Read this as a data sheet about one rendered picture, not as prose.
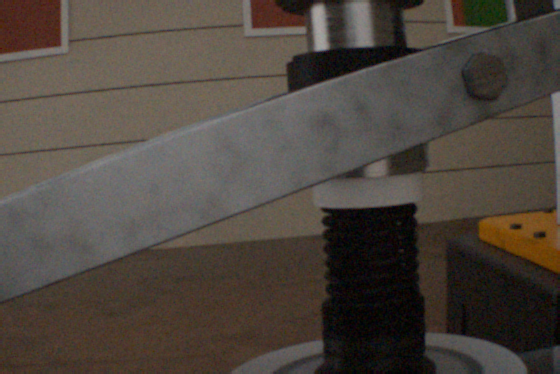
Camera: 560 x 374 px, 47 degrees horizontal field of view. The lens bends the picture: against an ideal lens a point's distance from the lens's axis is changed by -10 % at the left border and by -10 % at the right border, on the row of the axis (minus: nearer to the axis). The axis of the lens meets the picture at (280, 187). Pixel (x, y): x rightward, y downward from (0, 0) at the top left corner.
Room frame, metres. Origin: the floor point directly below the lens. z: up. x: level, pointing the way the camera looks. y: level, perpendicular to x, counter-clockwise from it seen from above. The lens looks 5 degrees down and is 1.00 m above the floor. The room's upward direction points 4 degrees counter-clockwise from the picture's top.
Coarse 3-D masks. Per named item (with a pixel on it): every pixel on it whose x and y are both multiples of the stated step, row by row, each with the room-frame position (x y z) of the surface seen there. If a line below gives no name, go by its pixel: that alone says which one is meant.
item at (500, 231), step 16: (544, 208) 1.46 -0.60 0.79; (480, 224) 1.42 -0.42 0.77; (496, 224) 1.36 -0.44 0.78; (512, 224) 1.29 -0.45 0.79; (528, 224) 1.32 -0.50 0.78; (544, 224) 1.30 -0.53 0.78; (496, 240) 1.32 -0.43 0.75; (512, 240) 1.23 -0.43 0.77; (528, 240) 1.16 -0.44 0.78; (544, 240) 1.13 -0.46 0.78; (528, 256) 1.15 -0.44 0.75; (544, 256) 1.08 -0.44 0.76
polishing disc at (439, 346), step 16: (432, 336) 0.52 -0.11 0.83; (448, 336) 0.51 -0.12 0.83; (464, 336) 0.50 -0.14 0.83; (272, 352) 0.52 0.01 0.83; (288, 352) 0.51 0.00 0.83; (304, 352) 0.51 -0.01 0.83; (320, 352) 0.51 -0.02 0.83; (432, 352) 0.48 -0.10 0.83; (448, 352) 0.47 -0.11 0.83; (464, 352) 0.47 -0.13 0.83; (480, 352) 0.46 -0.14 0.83; (496, 352) 0.46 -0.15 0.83; (240, 368) 0.48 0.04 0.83; (256, 368) 0.48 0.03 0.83; (272, 368) 0.48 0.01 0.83; (288, 368) 0.47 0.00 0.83; (304, 368) 0.47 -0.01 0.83; (448, 368) 0.44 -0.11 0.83; (464, 368) 0.43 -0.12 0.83; (480, 368) 0.43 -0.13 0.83; (496, 368) 0.42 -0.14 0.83; (512, 368) 0.42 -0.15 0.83
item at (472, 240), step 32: (448, 256) 1.49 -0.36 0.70; (480, 256) 1.27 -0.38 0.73; (512, 256) 1.21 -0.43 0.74; (448, 288) 1.49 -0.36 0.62; (480, 288) 1.27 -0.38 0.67; (512, 288) 1.10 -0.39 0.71; (544, 288) 0.97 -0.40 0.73; (448, 320) 1.49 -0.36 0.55; (480, 320) 1.29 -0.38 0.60; (512, 320) 1.10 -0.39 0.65; (544, 320) 0.96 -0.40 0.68; (512, 352) 1.11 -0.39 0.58
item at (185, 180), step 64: (384, 64) 0.38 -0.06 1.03; (448, 64) 0.39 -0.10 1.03; (512, 64) 0.40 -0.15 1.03; (192, 128) 0.35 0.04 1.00; (256, 128) 0.36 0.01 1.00; (320, 128) 0.37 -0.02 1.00; (384, 128) 0.38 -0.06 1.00; (448, 128) 0.39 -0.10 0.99; (64, 192) 0.34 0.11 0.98; (128, 192) 0.34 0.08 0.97; (192, 192) 0.35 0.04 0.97; (256, 192) 0.36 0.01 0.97; (0, 256) 0.33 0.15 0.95; (64, 256) 0.34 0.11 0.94
